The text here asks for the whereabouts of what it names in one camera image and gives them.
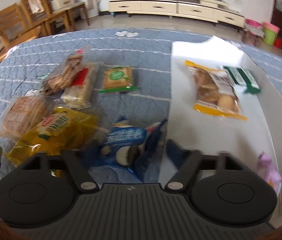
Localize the white paper gift bag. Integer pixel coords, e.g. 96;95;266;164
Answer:
51;0;74;11

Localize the white cardboard tray box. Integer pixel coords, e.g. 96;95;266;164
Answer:
166;37;282;226

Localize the green label square biscuit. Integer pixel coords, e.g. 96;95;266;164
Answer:
99;67;137;93

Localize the green plastic bucket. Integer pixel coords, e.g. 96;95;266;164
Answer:
263;22;280;46

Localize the blue quilted table cover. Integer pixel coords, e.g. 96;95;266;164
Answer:
0;29;282;185

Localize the yellow orange jelly pack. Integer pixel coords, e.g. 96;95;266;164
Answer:
4;107;99;167

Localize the blue sandwich cookie pack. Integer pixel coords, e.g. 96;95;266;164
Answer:
93;116;167;182

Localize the cream tv cabinet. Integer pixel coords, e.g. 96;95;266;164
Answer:
108;0;245;29

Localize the dark chair with bag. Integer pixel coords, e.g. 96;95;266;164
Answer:
46;0;90;31

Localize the purple snack pack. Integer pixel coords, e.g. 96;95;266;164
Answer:
257;152;281;196

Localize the pink plastic basin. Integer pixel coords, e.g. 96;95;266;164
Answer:
245;18;262;29

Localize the brown cookies clear bag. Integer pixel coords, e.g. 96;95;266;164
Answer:
41;48;90;95

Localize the sliced bread clear pack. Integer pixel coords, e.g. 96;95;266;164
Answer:
0;95;54;142

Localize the egg pancake snack bag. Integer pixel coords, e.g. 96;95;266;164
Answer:
184;60;247;121

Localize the small wooden stool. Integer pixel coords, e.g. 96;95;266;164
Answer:
241;27;265;47

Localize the dark green snack pack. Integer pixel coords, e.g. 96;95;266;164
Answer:
223;66;261;95

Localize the white wafer red label pack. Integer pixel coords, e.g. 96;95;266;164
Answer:
60;62;99;109

